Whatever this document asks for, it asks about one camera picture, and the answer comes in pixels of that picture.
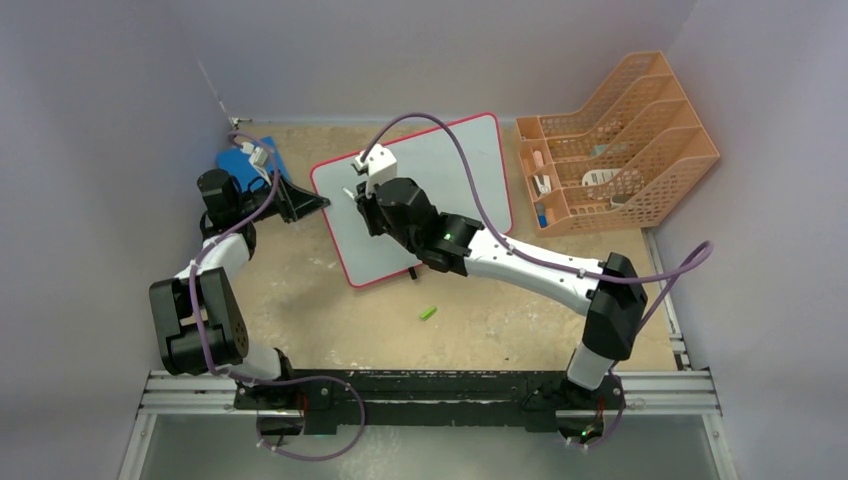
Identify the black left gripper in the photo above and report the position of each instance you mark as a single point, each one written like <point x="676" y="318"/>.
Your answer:
<point x="301" y="205"/>

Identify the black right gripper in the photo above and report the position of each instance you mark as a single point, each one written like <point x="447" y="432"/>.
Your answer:
<point x="367" y="206"/>

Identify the pink framed whiteboard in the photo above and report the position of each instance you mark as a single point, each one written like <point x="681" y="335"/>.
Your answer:
<point x="445" y="179"/>

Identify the green marker cap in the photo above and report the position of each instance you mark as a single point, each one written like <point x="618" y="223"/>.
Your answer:
<point x="428" y="313"/>

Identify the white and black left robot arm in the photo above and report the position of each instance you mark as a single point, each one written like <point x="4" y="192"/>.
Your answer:
<point x="199" y="326"/>

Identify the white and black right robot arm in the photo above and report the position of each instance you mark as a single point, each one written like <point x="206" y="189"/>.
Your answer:
<point x="603" y="291"/>

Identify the blue box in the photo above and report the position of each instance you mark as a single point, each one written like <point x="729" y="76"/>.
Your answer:
<point x="236" y="163"/>

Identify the blue item in organizer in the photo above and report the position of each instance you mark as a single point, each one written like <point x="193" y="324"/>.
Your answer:
<point x="541" y="214"/>

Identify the white stapler in organizer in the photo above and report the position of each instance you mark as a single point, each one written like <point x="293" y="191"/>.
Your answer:
<point x="542" y="185"/>

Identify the white remote in organizer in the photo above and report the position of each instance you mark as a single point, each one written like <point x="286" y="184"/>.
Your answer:
<point x="599" y="176"/>

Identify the orange plastic desk organizer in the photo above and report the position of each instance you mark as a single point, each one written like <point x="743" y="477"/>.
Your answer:
<point x="639" y="120"/>

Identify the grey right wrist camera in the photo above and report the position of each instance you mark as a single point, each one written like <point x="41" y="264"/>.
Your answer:
<point x="377" y="166"/>

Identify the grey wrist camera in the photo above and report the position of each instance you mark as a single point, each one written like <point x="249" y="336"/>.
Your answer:
<point x="377" y="166"/>
<point x="259" y="160"/>

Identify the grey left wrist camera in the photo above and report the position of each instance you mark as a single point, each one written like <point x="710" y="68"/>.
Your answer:
<point x="259" y="160"/>

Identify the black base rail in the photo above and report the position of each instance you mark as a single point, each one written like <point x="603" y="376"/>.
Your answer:
<point x="538" y="401"/>

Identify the aluminium frame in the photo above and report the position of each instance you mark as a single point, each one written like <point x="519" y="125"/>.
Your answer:
<point x="191" y="428"/>

